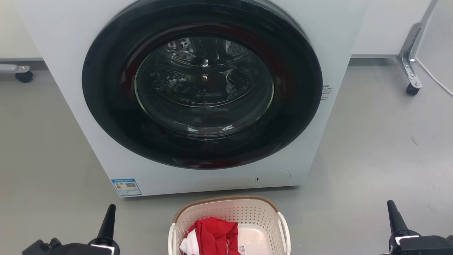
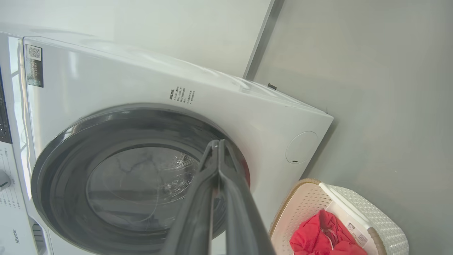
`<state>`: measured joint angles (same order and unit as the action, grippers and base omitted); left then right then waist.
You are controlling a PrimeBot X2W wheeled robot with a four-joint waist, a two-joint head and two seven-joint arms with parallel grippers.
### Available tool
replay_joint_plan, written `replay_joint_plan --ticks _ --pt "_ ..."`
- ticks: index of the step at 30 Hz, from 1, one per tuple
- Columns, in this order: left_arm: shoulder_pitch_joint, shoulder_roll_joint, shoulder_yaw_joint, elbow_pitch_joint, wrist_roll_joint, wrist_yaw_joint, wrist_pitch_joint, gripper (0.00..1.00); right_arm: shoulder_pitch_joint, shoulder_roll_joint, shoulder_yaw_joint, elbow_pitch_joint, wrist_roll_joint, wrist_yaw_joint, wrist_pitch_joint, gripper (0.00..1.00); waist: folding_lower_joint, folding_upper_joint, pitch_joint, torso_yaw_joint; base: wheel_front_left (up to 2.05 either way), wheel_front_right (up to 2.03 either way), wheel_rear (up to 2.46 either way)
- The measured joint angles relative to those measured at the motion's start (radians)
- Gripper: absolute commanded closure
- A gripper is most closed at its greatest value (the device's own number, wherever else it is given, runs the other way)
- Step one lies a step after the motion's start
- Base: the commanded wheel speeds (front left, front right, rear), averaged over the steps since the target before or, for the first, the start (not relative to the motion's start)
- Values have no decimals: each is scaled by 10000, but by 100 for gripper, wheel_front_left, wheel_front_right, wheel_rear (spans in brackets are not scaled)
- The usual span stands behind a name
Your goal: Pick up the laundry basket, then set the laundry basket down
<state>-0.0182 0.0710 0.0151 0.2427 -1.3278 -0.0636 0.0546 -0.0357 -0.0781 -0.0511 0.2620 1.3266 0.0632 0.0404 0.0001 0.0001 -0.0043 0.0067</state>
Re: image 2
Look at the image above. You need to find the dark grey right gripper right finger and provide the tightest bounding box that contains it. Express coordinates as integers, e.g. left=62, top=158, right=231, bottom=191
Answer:
left=218, top=139, right=276, bottom=255

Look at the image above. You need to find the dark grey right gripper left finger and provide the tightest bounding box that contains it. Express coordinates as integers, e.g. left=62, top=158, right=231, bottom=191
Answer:
left=161, top=139, right=220, bottom=255

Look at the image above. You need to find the cream woven plastic laundry basket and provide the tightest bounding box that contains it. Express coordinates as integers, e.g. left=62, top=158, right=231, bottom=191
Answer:
left=269, top=178, right=410, bottom=255

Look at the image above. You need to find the red garment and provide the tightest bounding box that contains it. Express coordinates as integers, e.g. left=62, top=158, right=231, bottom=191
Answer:
left=289, top=209, right=368, bottom=255

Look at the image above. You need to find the round white filter cover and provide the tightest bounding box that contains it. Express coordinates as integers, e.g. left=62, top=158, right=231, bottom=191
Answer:
left=285, top=131, right=319, bottom=165

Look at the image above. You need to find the dark round washing machine door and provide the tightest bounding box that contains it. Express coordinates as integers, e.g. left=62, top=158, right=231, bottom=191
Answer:
left=31, top=103, right=251, bottom=255

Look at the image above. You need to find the white front-load washing machine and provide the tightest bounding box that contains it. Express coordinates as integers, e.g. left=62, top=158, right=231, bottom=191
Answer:
left=0, top=32, right=334, bottom=255

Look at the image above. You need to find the silver washing machine dial knob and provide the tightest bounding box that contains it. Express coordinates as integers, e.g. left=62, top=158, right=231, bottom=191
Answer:
left=0, top=169, right=11, bottom=192

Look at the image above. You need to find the black washing machine control display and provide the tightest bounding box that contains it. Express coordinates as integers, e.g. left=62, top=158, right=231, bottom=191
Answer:
left=0, top=67, right=13, bottom=144

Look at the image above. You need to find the dark QR code sticker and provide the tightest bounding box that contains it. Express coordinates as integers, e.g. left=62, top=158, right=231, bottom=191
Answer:
left=25, top=44, right=44, bottom=88

